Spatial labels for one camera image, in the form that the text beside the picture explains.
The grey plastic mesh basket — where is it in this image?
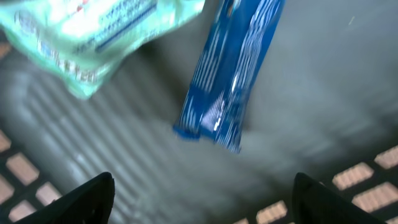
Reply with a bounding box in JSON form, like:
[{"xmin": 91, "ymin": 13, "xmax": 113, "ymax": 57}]
[{"xmin": 1, "ymin": 1, "xmax": 397, "ymax": 223}]

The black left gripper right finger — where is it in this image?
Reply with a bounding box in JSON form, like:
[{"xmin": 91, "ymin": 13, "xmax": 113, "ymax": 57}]
[{"xmin": 291, "ymin": 172, "xmax": 385, "ymax": 224}]

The blue snack wrapper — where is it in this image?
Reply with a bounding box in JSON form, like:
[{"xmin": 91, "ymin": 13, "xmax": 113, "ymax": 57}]
[{"xmin": 174, "ymin": 0, "xmax": 285, "ymax": 153}]

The mint green tissue pack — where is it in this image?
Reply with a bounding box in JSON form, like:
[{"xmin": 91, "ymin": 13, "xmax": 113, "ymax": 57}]
[{"xmin": 1, "ymin": 0, "xmax": 205, "ymax": 99}]

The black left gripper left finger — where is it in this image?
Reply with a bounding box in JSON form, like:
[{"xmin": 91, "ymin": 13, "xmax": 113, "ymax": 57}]
[{"xmin": 16, "ymin": 172, "xmax": 115, "ymax": 224}]

